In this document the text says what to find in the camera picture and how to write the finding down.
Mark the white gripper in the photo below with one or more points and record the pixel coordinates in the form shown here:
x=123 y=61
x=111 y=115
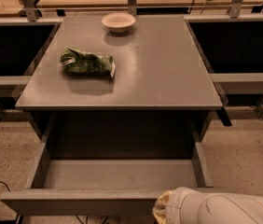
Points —
x=189 y=206

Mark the grey top drawer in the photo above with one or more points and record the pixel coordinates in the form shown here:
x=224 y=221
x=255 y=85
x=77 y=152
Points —
x=112 y=163

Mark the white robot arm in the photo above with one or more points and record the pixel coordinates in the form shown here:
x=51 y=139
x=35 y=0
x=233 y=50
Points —
x=230 y=208

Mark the grey drawer cabinet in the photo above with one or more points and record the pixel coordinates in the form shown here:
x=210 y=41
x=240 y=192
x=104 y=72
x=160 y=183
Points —
x=148 y=109

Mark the green chip bag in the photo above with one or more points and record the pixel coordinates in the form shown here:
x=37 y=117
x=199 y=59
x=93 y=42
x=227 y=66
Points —
x=75 y=61

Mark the white bowl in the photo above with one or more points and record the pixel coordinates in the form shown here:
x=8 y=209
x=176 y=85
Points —
x=118 y=22

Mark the metal frame post left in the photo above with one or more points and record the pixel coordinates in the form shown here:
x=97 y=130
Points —
x=30 y=10

